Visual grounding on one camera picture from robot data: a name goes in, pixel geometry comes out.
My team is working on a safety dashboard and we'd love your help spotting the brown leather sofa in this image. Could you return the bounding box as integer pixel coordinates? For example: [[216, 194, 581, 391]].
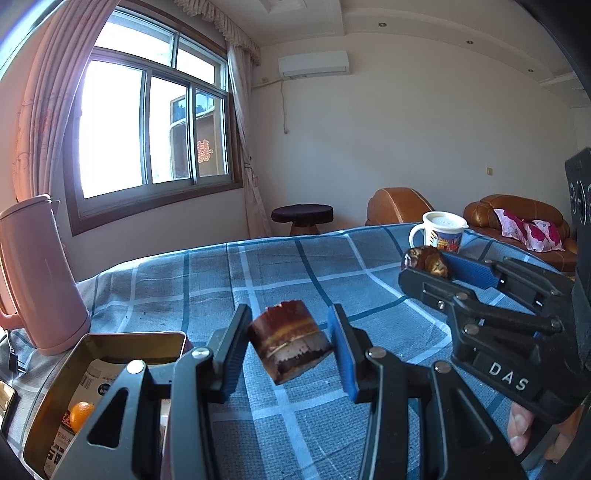
[[464, 193, 579, 274]]

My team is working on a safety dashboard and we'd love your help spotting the metal tin box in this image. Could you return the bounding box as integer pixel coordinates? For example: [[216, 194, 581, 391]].
[[22, 331, 188, 480]]

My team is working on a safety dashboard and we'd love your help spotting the long pink curtain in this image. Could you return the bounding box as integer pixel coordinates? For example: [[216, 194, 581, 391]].
[[0, 0, 122, 205]]

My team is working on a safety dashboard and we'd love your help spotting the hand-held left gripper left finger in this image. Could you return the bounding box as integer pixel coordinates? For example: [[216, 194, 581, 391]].
[[51, 303, 254, 480]]

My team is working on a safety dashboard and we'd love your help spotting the printed paper sheet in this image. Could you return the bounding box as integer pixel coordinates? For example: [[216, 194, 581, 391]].
[[44, 359, 126, 479]]

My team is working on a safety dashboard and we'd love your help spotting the blue plaid tablecloth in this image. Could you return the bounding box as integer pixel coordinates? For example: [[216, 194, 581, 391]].
[[0, 224, 578, 480]]

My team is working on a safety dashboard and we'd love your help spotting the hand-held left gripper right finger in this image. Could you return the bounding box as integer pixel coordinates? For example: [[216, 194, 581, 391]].
[[326, 303, 527, 480]]

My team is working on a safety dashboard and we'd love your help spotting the person's right hand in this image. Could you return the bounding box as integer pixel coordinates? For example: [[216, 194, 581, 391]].
[[506, 401, 587, 463]]

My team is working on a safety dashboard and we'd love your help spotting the white air conditioner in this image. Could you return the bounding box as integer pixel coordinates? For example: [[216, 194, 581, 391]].
[[276, 49, 351, 79]]

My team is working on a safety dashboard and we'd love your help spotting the brown cylindrical cake roll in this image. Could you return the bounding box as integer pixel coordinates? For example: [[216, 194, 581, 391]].
[[248, 299, 334, 387]]

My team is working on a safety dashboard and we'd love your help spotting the pink curtain valance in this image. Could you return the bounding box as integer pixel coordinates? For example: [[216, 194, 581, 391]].
[[174, 0, 262, 66]]

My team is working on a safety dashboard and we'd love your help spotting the brown leather armchair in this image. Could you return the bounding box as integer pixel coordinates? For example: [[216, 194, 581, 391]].
[[366, 186, 437, 227]]

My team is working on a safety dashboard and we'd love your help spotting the narrow pink curtain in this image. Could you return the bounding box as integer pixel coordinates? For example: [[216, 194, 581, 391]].
[[225, 41, 274, 239]]

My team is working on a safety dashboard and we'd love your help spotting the pink floral cushion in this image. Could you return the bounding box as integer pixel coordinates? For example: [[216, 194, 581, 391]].
[[492, 208, 528, 241], [522, 220, 565, 253]]

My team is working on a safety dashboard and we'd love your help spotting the pink electric kettle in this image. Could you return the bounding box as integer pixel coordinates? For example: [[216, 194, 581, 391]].
[[0, 194, 91, 356]]

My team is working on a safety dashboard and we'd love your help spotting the gold smartphone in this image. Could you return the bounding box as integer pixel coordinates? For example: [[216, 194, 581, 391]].
[[0, 380, 20, 435]]

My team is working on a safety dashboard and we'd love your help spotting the large mandarin orange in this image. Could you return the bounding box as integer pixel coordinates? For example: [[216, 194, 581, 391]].
[[69, 401, 96, 433]]

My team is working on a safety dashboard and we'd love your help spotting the cracked dark water chestnut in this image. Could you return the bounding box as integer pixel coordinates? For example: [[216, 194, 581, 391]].
[[401, 246, 451, 280]]

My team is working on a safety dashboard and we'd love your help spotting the sliding glass window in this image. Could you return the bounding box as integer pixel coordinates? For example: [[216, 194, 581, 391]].
[[64, 6, 244, 237]]

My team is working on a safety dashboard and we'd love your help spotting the black round stool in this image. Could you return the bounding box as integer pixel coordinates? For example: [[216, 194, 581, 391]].
[[270, 203, 334, 237]]

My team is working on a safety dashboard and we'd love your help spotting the black power cable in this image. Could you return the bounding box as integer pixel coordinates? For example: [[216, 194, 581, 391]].
[[0, 329, 29, 376]]

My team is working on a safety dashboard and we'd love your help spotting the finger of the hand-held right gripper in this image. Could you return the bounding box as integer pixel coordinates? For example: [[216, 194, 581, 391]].
[[440, 250, 574, 311], [398, 267, 563, 344]]

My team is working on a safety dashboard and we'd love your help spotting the white printed mug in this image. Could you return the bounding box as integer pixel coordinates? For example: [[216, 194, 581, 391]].
[[409, 211, 470, 256]]

